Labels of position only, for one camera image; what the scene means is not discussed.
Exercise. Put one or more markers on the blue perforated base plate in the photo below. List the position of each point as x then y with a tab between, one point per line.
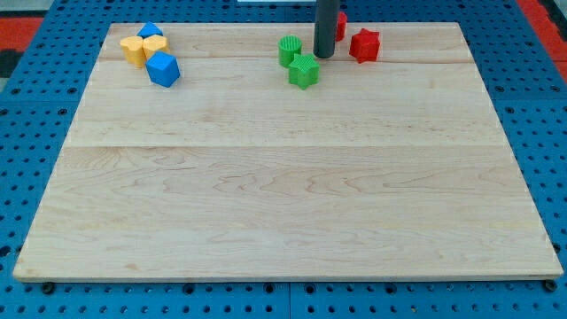
523	78

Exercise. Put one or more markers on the light wooden board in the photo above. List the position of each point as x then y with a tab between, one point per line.
393	170

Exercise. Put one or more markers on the yellow heart block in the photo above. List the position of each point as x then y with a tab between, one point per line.
133	50

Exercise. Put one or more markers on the red circle block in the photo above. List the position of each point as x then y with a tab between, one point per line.
341	27

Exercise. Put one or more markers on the red star block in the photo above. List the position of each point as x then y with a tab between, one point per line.
365	46

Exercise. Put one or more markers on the yellow hexagon block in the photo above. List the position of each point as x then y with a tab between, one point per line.
155	43

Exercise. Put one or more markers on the blue triangle block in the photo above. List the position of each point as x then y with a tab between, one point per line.
149	29

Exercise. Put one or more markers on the blue cube block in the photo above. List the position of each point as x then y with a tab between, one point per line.
163	69

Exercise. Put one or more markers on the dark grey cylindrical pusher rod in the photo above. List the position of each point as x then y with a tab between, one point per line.
326	21

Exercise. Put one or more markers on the green star block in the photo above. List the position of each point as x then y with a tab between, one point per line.
303	71

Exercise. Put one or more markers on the green circle block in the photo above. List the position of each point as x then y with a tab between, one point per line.
288	47

